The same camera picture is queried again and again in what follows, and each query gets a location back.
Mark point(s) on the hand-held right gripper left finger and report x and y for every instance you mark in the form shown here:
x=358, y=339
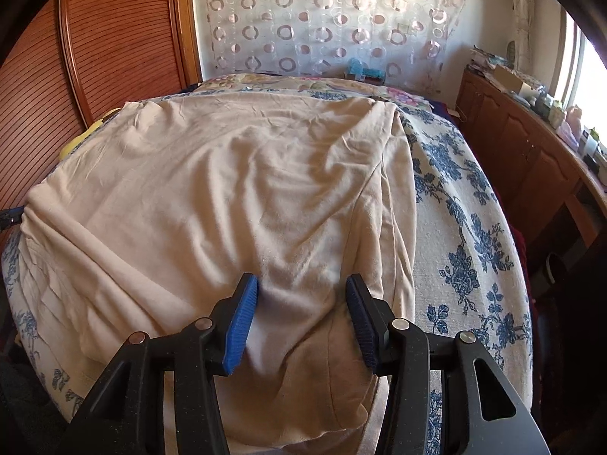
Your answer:
x=242, y=322

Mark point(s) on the yellow plush toy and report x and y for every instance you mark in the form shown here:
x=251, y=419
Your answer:
x=78, y=142

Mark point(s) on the pile of small household items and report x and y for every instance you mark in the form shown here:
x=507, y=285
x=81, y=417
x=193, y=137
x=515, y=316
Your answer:
x=545, y=104

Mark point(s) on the cardboard box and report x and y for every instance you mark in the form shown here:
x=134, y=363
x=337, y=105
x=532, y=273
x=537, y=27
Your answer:
x=512, y=79

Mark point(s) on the wooden side cabinet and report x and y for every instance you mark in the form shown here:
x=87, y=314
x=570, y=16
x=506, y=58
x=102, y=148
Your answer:
x=521, y=142

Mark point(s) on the teal plastic toy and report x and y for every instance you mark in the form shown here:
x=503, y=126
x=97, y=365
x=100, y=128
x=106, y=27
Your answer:
x=363, y=72

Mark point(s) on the pink plastic bag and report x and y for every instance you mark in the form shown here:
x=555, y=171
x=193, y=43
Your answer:
x=571, y=128

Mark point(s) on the window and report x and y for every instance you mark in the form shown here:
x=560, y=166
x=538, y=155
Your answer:
x=583, y=71

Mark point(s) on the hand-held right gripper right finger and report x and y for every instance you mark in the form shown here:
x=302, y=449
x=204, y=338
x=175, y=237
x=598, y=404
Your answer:
x=360, y=324

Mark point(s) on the colourful floral quilt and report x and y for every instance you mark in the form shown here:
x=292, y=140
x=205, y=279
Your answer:
x=294, y=83

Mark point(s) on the sheer curtain with circles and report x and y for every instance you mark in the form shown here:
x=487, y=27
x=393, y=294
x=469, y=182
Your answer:
x=308, y=9

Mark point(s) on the blue floral bed sheet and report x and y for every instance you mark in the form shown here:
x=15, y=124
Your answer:
x=455, y=246

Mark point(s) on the beige t-shirt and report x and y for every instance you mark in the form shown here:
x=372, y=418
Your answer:
x=213, y=175

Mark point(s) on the white lace curtain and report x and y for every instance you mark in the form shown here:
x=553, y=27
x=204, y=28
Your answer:
x=521, y=19

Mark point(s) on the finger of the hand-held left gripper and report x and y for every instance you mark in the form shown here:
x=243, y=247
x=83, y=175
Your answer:
x=9, y=217

